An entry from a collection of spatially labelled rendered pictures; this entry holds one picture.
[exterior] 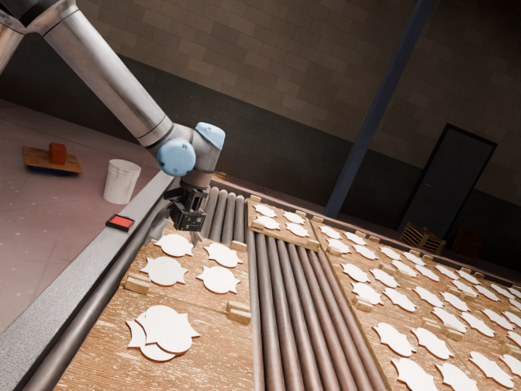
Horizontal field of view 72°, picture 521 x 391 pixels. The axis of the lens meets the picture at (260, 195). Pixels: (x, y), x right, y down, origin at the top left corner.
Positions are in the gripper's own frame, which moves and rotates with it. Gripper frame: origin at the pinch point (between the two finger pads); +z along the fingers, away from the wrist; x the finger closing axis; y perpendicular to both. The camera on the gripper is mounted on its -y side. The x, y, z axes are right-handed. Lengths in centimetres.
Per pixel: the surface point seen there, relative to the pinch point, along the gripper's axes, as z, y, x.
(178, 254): 7.2, -7.5, 8.2
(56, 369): 10.2, 27.2, -29.0
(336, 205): 63, -239, 376
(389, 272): 7, 6, 110
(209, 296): 8.1, 12.9, 9.5
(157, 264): 7.2, -1.5, -0.8
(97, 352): 8.1, 26.6, -22.5
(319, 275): 10, 3, 66
